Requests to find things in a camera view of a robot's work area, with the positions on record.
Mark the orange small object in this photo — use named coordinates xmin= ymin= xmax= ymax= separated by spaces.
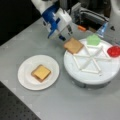
xmin=78 ymin=26 xmax=86 ymax=31

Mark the green lettuce piece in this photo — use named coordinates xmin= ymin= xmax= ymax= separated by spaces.
xmin=86 ymin=34 xmax=101 ymax=46

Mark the red tomato slice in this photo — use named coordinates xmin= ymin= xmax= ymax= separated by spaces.
xmin=107 ymin=46 xmax=120 ymax=57

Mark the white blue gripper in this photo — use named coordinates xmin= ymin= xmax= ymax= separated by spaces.
xmin=42 ymin=5 xmax=72 ymax=41

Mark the yellow cheese slice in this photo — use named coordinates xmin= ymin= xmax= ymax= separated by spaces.
xmin=32 ymin=65 xmax=51 ymax=80

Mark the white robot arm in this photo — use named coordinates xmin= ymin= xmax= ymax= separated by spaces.
xmin=31 ymin=0 xmax=72 ymax=41

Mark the grey metal frame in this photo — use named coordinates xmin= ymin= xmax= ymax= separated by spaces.
xmin=59 ymin=0 xmax=111 ymax=31

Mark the white round divided tray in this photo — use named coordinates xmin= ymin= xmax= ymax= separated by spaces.
xmin=64 ymin=39 xmax=120 ymax=85

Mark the toast bread slice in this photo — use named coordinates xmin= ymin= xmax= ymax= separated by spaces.
xmin=32 ymin=69 xmax=51 ymax=82
xmin=64 ymin=38 xmax=83 ymax=54

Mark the white paper plate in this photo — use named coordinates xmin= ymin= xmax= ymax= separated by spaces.
xmin=18 ymin=55 xmax=60 ymax=90

